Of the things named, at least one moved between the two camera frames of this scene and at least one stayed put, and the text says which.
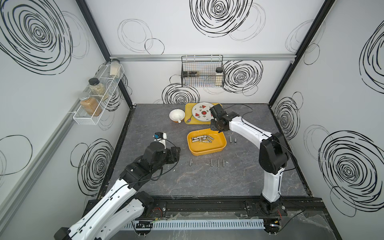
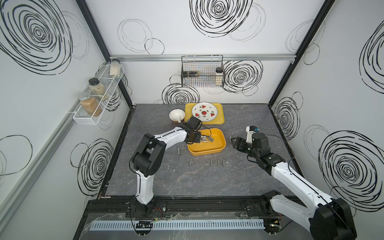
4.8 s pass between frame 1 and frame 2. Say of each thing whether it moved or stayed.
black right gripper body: moved
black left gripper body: moved
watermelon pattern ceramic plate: stayed
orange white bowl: stayed
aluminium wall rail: stayed
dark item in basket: stayed
